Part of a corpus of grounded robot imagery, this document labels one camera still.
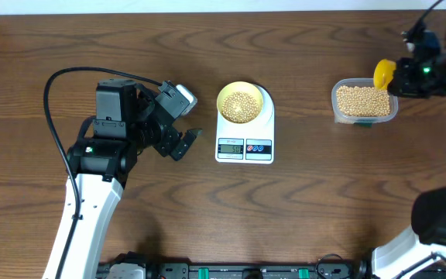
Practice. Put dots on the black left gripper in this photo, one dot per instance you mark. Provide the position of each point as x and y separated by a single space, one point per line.
166 143

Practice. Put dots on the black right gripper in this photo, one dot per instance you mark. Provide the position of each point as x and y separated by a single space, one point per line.
401 84

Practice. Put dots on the yellow measuring scoop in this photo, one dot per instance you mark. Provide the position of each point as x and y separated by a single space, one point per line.
383 74

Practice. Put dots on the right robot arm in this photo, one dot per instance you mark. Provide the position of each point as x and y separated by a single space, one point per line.
423 242

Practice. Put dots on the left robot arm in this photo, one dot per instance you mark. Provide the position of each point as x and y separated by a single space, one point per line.
129 118

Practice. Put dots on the soybeans in bowl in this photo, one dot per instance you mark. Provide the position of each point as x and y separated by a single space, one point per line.
240 107

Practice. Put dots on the pale yellow bowl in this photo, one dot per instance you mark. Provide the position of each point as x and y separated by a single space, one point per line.
239 86

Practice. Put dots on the white digital kitchen scale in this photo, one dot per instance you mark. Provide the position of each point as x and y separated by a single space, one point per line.
250 143

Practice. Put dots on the clear plastic container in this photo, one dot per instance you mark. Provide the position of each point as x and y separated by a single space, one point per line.
361 82

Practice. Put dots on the soybeans in container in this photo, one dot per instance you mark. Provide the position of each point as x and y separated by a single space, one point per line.
363 101

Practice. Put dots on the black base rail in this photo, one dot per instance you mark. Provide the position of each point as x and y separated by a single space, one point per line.
134 265

